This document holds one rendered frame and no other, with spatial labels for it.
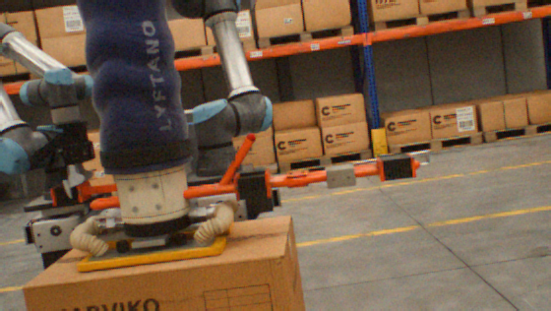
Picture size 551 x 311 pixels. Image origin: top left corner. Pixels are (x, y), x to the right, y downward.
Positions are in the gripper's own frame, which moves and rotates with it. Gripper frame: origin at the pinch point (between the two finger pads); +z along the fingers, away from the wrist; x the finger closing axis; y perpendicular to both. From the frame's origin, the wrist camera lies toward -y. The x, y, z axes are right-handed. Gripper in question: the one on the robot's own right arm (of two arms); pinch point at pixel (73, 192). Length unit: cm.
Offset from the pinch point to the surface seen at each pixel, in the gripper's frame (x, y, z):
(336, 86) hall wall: 826, 116, 10
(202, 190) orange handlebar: -29, 42, 0
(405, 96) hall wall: 834, 215, 41
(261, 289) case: -47, 54, 21
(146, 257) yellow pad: -41, 28, 12
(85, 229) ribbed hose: -32.5, 12.8, 5.1
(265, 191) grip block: -31, 57, 2
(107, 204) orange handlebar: -29.2, 18.3, 0.2
